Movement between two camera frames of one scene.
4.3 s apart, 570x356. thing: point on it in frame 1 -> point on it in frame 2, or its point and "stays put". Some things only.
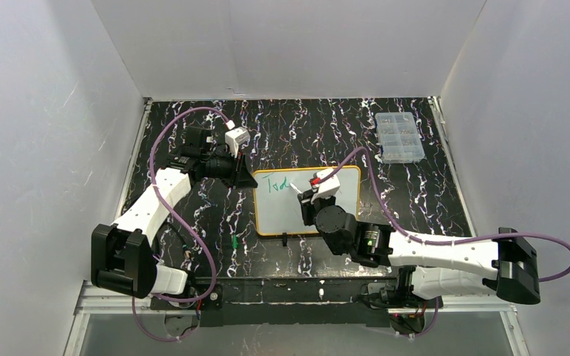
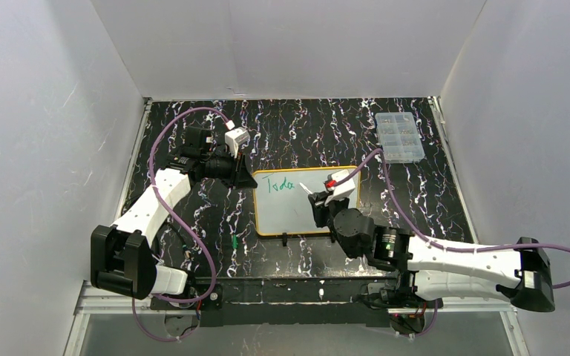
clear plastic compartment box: x=398 y=136 stays put
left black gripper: x=236 y=170 stays put
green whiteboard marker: x=295 y=188 -> x=305 y=188
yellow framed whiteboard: x=276 y=206 stays put
